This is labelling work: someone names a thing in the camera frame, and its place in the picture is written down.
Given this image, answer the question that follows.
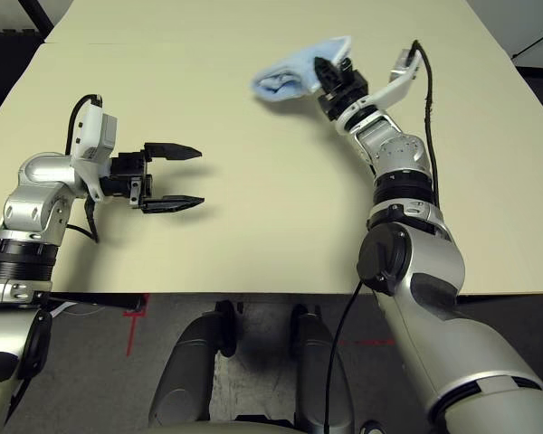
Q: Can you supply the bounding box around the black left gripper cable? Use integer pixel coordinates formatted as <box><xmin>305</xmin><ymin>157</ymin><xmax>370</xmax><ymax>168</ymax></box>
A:
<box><xmin>65</xmin><ymin>196</ymin><xmax>100</xmax><ymax>244</ymax></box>

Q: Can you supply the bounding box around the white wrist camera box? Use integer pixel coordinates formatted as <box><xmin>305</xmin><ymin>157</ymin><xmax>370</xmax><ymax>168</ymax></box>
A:
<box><xmin>350</xmin><ymin>47</ymin><xmax>421</xmax><ymax>112</ymax></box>
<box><xmin>70</xmin><ymin>101</ymin><xmax>119</xmax><ymax>203</ymax></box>

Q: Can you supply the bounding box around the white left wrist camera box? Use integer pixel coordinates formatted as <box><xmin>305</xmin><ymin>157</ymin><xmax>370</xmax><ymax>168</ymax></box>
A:
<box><xmin>70</xmin><ymin>101</ymin><xmax>119</xmax><ymax>203</ymax></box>

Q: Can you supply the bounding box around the light blue terry towel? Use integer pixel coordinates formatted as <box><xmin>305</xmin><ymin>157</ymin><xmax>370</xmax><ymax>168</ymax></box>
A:
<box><xmin>252</xmin><ymin>35</ymin><xmax>352</xmax><ymax>103</ymax></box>

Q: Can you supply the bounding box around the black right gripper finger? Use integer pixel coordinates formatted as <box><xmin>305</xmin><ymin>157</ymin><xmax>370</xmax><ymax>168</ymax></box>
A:
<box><xmin>313</xmin><ymin>55</ymin><xmax>345</xmax><ymax>91</ymax></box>
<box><xmin>313</xmin><ymin>61</ymin><xmax>329</xmax><ymax>94</ymax></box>

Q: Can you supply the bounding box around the black metal frame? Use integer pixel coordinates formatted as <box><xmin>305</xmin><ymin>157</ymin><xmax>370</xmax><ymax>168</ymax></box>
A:
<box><xmin>22</xmin><ymin>0</ymin><xmax>55</xmax><ymax>37</ymax></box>

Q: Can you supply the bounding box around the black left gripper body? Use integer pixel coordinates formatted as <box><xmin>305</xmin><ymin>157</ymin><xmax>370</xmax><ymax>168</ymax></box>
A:
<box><xmin>98</xmin><ymin>147</ymin><xmax>154</xmax><ymax>212</ymax></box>

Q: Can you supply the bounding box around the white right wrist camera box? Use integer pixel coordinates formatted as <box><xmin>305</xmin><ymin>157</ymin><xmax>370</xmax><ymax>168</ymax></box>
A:
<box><xmin>350</xmin><ymin>47</ymin><xmax>421</xmax><ymax>112</ymax></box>

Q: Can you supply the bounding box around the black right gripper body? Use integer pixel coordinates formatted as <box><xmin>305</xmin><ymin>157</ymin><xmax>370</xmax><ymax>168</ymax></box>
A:
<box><xmin>318</xmin><ymin>56</ymin><xmax>370</xmax><ymax>122</ymax></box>

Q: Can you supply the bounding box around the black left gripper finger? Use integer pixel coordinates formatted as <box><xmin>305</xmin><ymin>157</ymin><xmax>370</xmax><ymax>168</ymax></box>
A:
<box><xmin>138</xmin><ymin>194</ymin><xmax>206</xmax><ymax>214</ymax></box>
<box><xmin>143</xmin><ymin>141</ymin><xmax>204</xmax><ymax>165</ymax></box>

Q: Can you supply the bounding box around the black left wrist camera cable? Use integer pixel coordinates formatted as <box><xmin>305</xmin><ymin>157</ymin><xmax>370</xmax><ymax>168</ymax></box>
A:
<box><xmin>64</xmin><ymin>93</ymin><xmax>103</xmax><ymax>157</ymax></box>

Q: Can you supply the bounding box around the black foam floor mat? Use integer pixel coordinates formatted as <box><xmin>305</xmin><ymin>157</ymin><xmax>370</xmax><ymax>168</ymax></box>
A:
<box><xmin>0</xmin><ymin>29</ymin><xmax>46</xmax><ymax>132</ymax></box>

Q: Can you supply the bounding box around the thin white wire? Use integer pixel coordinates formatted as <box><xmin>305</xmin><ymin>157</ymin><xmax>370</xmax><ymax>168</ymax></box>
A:
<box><xmin>49</xmin><ymin>301</ymin><xmax>108</xmax><ymax>317</ymax></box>

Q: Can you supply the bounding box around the black furniture with white edge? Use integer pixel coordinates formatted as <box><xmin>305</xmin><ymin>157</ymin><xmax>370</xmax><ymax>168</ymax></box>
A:
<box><xmin>509</xmin><ymin>26</ymin><xmax>543</xmax><ymax>118</ymax></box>

